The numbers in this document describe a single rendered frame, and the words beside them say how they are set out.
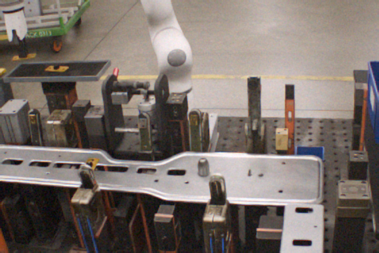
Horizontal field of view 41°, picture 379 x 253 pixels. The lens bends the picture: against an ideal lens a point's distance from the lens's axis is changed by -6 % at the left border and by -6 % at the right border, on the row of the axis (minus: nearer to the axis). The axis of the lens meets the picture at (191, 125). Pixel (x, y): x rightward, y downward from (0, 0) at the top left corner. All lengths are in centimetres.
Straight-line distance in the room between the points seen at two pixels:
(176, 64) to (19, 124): 56
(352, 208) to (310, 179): 19
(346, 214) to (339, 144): 87
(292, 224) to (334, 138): 96
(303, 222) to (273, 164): 26
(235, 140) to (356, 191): 97
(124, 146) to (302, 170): 58
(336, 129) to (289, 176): 84
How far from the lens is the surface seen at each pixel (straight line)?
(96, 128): 168
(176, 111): 159
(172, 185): 143
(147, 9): 182
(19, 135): 178
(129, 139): 173
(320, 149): 196
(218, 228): 125
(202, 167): 144
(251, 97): 150
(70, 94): 186
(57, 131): 169
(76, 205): 137
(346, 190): 129
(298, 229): 127
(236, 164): 149
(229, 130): 224
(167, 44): 180
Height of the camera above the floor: 183
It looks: 30 degrees down
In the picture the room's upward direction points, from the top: 6 degrees counter-clockwise
